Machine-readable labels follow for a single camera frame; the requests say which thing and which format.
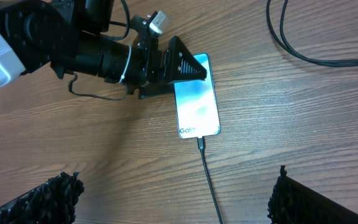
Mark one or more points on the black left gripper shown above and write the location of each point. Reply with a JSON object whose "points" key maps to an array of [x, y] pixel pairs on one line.
{"points": [[179, 64]]}

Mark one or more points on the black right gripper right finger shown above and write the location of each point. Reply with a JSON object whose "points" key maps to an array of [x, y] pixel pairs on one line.
{"points": [[293, 203]]}

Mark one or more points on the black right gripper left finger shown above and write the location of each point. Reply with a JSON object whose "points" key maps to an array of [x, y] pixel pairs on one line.
{"points": [[51, 202]]}

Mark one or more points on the Galaxy smartphone blue screen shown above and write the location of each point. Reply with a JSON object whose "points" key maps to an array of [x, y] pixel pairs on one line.
{"points": [[196, 105]]}

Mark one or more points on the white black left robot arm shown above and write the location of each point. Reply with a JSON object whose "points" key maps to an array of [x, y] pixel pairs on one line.
{"points": [[72, 37]]}

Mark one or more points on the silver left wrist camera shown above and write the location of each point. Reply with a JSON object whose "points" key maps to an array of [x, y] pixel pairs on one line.
{"points": [[159, 21]]}

